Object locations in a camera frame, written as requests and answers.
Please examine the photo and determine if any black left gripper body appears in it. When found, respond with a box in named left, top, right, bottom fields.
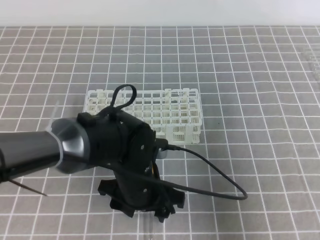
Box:
left=97, top=139, right=186, bottom=224

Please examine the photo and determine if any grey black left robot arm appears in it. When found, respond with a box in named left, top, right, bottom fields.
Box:
left=0, top=112, right=185, bottom=222

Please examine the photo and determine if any white test tube rack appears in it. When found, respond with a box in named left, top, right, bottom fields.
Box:
left=83, top=85, right=203, bottom=146

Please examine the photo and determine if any grey grid tablecloth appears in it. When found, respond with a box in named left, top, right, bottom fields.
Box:
left=0, top=26, right=320, bottom=240

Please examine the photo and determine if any clear test tube pile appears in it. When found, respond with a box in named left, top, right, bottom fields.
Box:
left=302, top=46, right=320, bottom=81

